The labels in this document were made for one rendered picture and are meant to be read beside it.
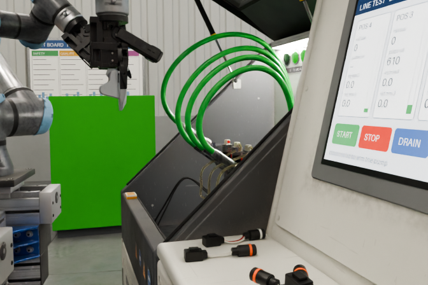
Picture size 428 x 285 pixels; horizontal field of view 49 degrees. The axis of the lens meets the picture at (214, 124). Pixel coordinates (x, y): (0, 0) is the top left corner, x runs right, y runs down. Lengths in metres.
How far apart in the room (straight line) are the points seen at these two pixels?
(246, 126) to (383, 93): 0.97
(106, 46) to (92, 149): 3.38
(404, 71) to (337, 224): 0.25
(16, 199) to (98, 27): 0.58
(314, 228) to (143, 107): 3.71
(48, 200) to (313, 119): 0.82
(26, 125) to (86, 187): 3.00
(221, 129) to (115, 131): 2.87
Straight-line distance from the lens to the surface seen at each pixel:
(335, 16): 0.90
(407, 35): 0.70
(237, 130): 1.61
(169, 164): 1.56
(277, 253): 0.84
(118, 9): 1.08
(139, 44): 1.08
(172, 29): 7.72
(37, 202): 1.41
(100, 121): 4.39
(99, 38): 1.08
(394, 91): 0.69
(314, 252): 0.80
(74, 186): 4.46
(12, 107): 1.47
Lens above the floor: 1.25
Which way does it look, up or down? 3 degrees down
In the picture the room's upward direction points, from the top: 1 degrees counter-clockwise
